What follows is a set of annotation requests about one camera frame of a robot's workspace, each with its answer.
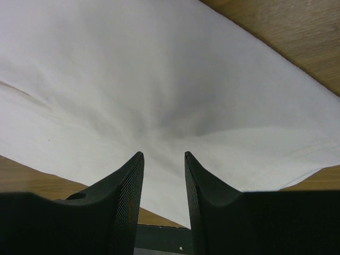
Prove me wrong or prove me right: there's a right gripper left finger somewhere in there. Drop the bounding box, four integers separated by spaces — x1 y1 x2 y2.
1 152 145 254

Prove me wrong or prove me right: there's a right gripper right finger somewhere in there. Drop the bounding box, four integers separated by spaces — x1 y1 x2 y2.
184 152 339 254

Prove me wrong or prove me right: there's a white t shirt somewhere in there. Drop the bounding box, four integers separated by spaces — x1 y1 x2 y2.
1 1 339 227

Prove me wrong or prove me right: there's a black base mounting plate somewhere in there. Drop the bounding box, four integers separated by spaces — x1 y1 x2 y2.
134 224 194 254

